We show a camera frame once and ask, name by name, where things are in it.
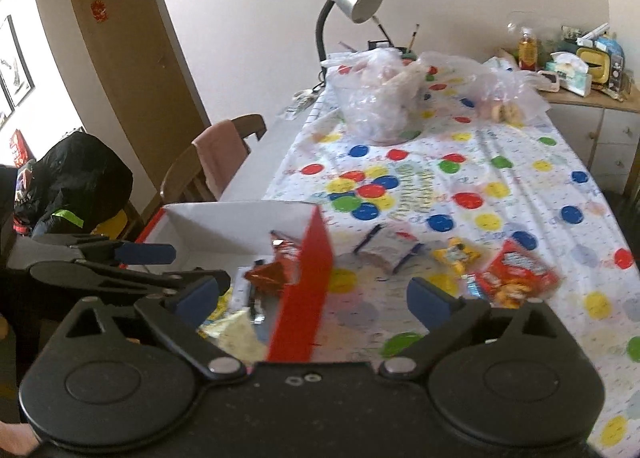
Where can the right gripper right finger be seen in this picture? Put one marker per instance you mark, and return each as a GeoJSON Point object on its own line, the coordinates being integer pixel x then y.
{"type": "Point", "coordinates": [450, 323]}

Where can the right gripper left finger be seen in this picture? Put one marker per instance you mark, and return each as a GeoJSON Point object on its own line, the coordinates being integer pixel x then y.
{"type": "Point", "coordinates": [174, 321]}

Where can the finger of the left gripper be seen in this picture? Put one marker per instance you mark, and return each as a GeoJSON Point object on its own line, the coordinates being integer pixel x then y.
{"type": "Point", "coordinates": [150, 280]}
{"type": "Point", "coordinates": [145, 252]}

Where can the cream white snack packet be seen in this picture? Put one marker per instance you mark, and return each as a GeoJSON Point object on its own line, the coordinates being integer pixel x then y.
{"type": "Point", "coordinates": [235, 334]}

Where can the red white cardboard box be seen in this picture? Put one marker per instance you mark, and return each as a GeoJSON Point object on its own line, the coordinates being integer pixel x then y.
{"type": "Point", "coordinates": [235, 236]}

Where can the small yellow snack packet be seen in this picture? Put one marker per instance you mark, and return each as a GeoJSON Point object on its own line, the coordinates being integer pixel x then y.
{"type": "Point", "coordinates": [458, 255]}

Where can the brown foil chip bag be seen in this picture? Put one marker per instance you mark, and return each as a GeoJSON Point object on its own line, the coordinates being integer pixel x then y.
{"type": "Point", "coordinates": [267, 278]}

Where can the white blue biscuit packet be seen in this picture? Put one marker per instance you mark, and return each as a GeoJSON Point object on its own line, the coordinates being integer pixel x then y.
{"type": "Point", "coordinates": [388, 247]}

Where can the red chip packet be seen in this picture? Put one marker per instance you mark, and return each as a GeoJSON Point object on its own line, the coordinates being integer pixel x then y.
{"type": "Point", "coordinates": [287, 252]}

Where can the black jacket on chair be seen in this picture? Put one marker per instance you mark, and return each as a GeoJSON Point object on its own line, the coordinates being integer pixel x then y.
{"type": "Point", "coordinates": [77, 185]}

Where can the wooden chair with pink cloth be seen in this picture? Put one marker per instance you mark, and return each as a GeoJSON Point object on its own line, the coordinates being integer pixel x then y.
{"type": "Point", "coordinates": [184, 181]}

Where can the balloon pattern tablecloth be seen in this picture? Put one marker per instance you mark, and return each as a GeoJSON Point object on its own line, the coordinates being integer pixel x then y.
{"type": "Point", "coordinates": [462, 177]}

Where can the pink cloth on chair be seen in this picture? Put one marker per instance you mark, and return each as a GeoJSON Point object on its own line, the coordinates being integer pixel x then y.
{"type": "Point", "coordinates": [222, 152]}

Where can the wooden door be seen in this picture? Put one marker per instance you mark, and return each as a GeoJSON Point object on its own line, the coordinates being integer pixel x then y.
{"type": "Point", "coordinates": [142, 79]}

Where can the wooden chair right side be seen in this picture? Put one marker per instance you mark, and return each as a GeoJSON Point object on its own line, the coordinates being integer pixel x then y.
{"type": "Point", "coordinates": [627, 213]}

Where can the clear plastic bag with cookies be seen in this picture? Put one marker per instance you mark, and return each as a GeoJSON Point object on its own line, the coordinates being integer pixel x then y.
{"type": "Point", "coordinates": [493, 90]}

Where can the clear plastic bag large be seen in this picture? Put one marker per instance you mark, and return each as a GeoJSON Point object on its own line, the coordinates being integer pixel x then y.
{"type": "Point", "coordinates": [378, 94]}

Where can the white drawer cabinet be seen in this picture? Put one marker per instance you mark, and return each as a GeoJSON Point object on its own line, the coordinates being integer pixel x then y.
{"type": "Point", "coordinates": [603, 132]}

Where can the tissue box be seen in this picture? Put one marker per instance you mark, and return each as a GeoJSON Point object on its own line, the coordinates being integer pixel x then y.
{"type": "Point", "coordinates": [572, 71]}

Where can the orange liquid bottle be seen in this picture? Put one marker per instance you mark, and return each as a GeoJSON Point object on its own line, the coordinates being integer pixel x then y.
{"type": "Point", "coordinates": [527, 49]}

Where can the glass bowl on cabinet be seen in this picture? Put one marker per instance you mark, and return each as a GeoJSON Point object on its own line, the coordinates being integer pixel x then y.
{"type": "Point", "coordinates": [546, 28]}

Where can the yellow device on cabinet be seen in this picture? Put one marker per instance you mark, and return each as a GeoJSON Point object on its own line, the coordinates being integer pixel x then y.
{"type": "Point", "coordinates": [605, 69]}

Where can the framed wall picture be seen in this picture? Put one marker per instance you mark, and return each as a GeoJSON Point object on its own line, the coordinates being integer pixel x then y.
{"type": "Point", "coordinates": [15, 76]}

